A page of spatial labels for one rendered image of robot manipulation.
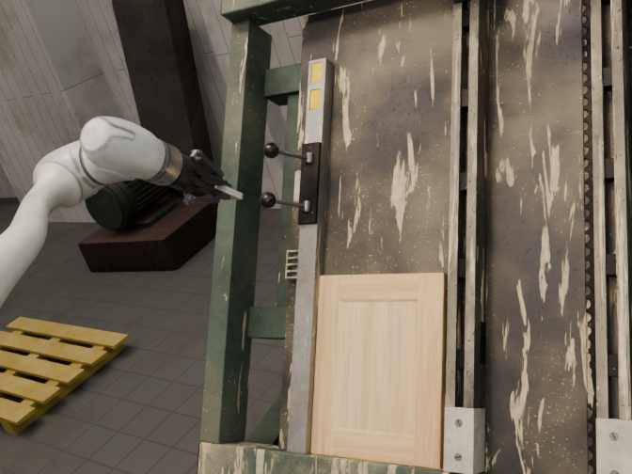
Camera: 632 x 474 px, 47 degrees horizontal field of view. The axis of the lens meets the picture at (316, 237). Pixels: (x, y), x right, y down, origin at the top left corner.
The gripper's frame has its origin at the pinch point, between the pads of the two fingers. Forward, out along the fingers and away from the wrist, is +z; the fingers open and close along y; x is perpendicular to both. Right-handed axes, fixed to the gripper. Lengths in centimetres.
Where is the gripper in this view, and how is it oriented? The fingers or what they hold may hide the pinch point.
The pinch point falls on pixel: (229, 192)
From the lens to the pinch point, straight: 172.8
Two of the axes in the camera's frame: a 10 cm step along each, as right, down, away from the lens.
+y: -1.2, 9.8, -1.8
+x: 8.4, 0.1, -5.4
